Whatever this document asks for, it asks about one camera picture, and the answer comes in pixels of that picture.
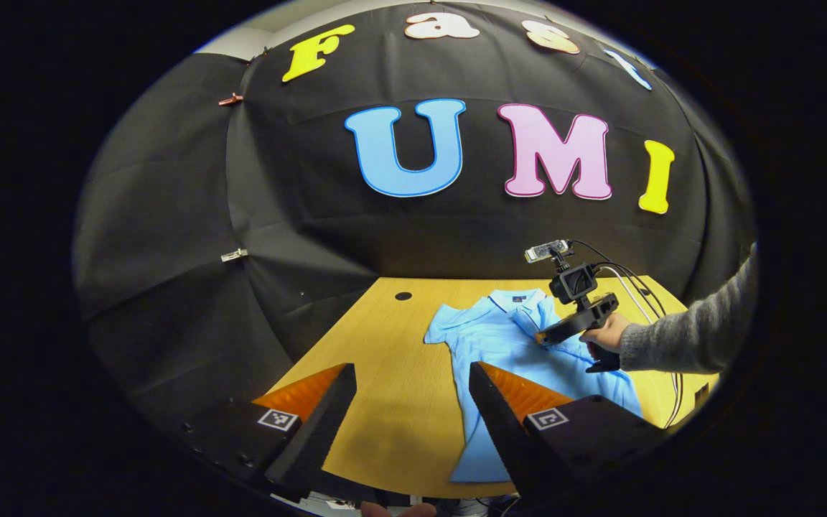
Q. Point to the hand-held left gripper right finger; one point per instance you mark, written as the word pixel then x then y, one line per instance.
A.
pixel 500 431

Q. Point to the black backdrop cloth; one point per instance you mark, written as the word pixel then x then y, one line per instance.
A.
pixel 298 179

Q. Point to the light blue T-shirt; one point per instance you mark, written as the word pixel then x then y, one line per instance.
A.
pixel 485 337

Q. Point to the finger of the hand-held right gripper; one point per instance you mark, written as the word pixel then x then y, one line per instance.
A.
pixel 540 337

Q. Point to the copper clip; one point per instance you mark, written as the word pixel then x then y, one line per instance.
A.
pixel 230 99

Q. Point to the white clip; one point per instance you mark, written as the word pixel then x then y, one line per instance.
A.
pixel 235 255

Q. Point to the black table grommet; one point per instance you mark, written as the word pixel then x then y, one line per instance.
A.
pixel 403 296

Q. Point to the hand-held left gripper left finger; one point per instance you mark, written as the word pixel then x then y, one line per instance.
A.
pixel 316 438

